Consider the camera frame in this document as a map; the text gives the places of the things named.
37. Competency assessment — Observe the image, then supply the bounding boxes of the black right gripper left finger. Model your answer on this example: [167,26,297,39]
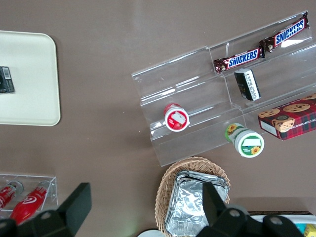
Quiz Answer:
[57,182,93,235]

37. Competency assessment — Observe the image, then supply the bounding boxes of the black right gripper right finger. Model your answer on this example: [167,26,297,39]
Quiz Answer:
[201,182,227,227]

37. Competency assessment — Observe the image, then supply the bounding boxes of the light oval wicker basket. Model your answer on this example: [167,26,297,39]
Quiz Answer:
[154,156,232,237]

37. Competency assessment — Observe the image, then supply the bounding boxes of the white rectangular snack tray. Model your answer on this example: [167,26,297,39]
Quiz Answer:
[247,210,316,237]

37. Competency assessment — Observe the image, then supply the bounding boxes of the beige plastic serving tray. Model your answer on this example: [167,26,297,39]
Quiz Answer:
[0,30,62,127]

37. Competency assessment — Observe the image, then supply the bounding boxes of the silver foil packets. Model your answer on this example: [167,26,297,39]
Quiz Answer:
[164,170,231,236]

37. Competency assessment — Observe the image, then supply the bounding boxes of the clear acrylic bottle rack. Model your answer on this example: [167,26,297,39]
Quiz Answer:
[0,173,58,219]

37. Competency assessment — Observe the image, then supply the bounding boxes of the red cola bottle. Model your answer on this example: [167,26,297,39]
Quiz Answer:
[0,180,25,211]
[9,181,52,226]

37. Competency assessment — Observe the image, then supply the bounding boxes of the green lid sunflower cup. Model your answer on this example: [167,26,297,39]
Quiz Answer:
[224,123,266,158]

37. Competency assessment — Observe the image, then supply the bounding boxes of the teal snack pack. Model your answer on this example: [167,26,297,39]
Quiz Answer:
[294,222,307,234]

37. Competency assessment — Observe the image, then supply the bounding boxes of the red lid yogurt cup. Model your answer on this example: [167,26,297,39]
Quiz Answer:
[163,103,191,132]

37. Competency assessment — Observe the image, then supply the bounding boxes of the yellow snack pack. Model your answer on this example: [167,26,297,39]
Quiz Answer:
[304,223,316,237]

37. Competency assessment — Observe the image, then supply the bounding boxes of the brown table cover cloth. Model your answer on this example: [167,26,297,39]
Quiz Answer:
[0,0,316,237]

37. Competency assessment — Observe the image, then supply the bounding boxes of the clear acrylic stepped stand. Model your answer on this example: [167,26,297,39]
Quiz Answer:
[131,10,316,168]

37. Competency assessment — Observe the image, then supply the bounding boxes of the red tartan cookie box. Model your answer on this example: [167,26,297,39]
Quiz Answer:
[257,93,316,141]

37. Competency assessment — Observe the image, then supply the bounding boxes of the small black white pack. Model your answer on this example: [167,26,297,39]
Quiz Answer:
[234,69,262,102]

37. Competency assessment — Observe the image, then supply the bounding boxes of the small black sachet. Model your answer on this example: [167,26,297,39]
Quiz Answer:
[0,66,15,94]

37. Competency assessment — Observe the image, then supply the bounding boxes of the Snickers chocolate bar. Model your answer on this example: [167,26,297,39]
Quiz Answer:
[259,15,310,53]
[213,47,267,75]

